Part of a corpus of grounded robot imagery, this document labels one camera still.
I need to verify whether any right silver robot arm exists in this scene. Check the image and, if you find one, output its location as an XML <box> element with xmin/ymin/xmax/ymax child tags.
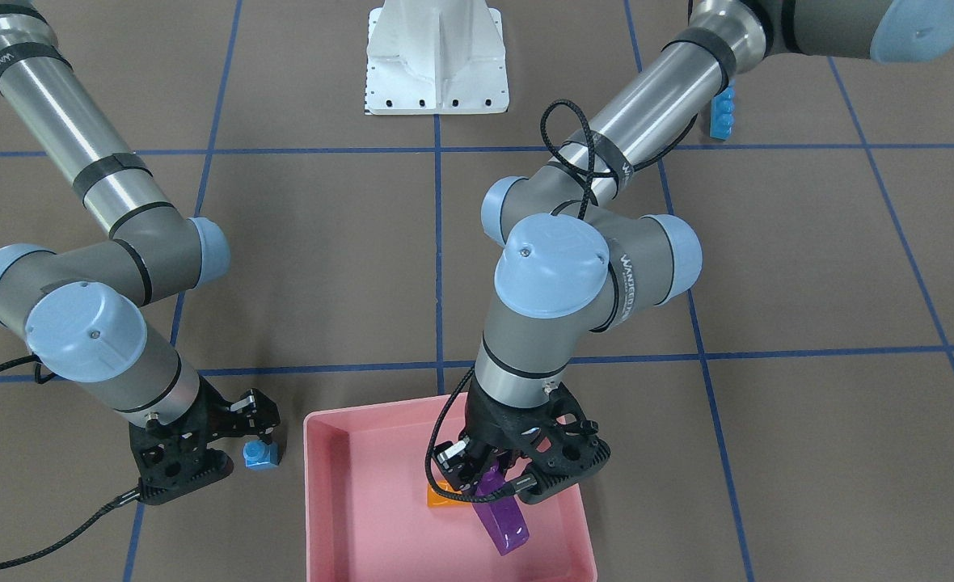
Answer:
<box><xmin>0</xmin><ymin>1</ymin><xmax>280</xmax><ymax>505</ymax></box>

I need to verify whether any pink plastic box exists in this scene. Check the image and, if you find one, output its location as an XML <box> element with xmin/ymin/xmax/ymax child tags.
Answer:
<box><xmin>303</xmin><ymin>393</ymin><xmax>599</xmax><ymax>582</ymax></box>

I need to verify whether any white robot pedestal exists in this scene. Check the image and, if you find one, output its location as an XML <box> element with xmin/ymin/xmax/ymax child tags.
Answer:
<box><xmin>364</xmin><ymin>1</ymin><xmax>510</xmax><ymax>116</ymax></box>

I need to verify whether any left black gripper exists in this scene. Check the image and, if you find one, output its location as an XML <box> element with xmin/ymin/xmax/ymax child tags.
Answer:
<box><xmin>433</xmin><ymin>381</ymin><xmax>611</xmax><ymax>504</ymax></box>

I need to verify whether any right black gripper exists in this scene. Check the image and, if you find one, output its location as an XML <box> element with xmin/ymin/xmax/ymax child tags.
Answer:
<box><xmin>129</xmin><ymin>378</ymin><xmax>281</xmax><ymax>505</ymax></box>

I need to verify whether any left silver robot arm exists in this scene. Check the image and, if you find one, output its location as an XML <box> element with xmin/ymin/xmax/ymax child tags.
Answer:
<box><xmin>423</xmin><ymin>1</ymin><xmax>954</xmax><ymax>504</ymax></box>

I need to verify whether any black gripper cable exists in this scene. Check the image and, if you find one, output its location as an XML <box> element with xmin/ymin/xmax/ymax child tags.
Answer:
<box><xmin>0</xmin><ymin>356</ymin><xmax>154</xmax><ymax>576</ymax></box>

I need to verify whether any long blue toy block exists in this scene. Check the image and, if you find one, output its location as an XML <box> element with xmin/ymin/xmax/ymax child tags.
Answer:
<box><xmin>707</xmin><ymin>85</ymin><xmax>735</xmax><ymax>142</ymax></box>

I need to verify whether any purple toy block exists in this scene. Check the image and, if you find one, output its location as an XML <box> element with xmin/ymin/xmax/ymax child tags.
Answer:
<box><xmin>472</xmin><ymin>462</ymin><xmax>530</xmax><ymax>556</ymax></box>

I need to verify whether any orange toy block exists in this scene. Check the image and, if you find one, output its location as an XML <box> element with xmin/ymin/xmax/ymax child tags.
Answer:
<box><xmin>427</xmin><ymin>480</ymin><xmax>466</xmax><ymax>510</ymax></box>

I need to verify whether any small blue toy block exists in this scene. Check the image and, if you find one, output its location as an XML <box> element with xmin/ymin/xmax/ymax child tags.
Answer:
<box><xmin>242</xmin><ymin>440</ymin><xmax>281</xmax><ymax>471</ymax></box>

